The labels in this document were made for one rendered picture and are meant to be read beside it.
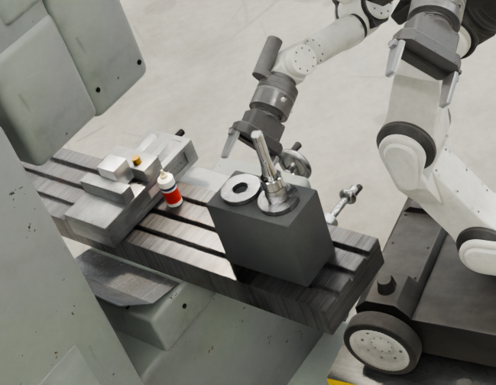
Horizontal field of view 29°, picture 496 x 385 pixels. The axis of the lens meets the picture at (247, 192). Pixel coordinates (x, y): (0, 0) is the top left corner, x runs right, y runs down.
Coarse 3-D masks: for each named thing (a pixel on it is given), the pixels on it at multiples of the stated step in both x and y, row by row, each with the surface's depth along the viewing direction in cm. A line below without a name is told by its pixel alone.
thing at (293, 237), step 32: (224, 192) 208; (256, 192) 205; (288, 192) 202; (224, 224) 210; (256, 224) 202; (288, 224) 197; (320, 224) 206; (256, 256) 211; (288, 256) 204; (320, 256) 209
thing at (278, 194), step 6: (282, 180) 198; (264, 186) 198; (276, 186) 197; (282, 186) 198; (264, 192) 200; (270, 192) 198; (276, 192) 198; (282, 192) 199; (270, 198) 199; (276, 198) 199; (282, 198) 199; (276, 204) 200
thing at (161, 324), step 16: (192, 176) 261; (208, 176) 259; (224, 176) 257; (112, 256) 245; (176, 288) 231; (192, 288) 234; (112, 304) 233; (160, 304) 228; (176, 304) 230; (192, 304) 235; (112, 320) 238; (128, 320) 232; (144, 320) 226; (160, 320) 227; (176, 320) 231; (192, 320) 237; (144, 336) 233; (160, 336) 228; (176, 336) 233
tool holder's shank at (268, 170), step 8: (256, 136) 190; (256, 144) 191; (264, 144) 192; (256, 152) 193; (264, 152) 193; (264, 160) 194; (264, 168) 195; (272, 168) 196; (264, 176) 196; (272, 176) 197
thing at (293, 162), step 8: (296, 144) 286; (288, 152) 285; (296, 152) 284; (280, 160) 289; (288, 160) 288; (296, 160) 286; (304, 160) 283; (288, 168) 286; (296, 168) 287; (304, 168) 285; (304, 176) 288
